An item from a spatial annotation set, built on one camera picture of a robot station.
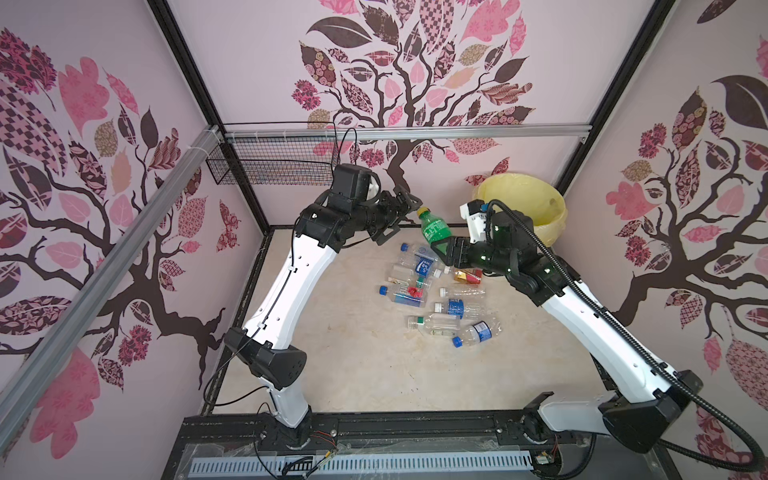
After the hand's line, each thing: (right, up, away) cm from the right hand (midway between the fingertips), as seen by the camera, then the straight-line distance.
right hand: (442, 240), depth 68 cm
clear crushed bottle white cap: (+12, -16, +32) cm, 38 cm away
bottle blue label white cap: (+9, -20, +22) cm, 31 cm away
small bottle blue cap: (+14, -26, +17) cm, 34 cm away
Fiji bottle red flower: (-7, -17, +26) cm, 32 cm away
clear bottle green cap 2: (+3, -26, +24) cm, 35 cm away
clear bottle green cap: (-8, -10, +36) cm, 38 cm away
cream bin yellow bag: (+35, +16, +28) cm, 47 cm away
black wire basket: (-59, +36, +54) cm, 87 cm away
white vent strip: (-19, -54, +1) cm, 57 cm away
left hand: (-7, +5, -2) cm, 9 cm away
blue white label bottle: (0, -7, +32) cm, 33 cm away
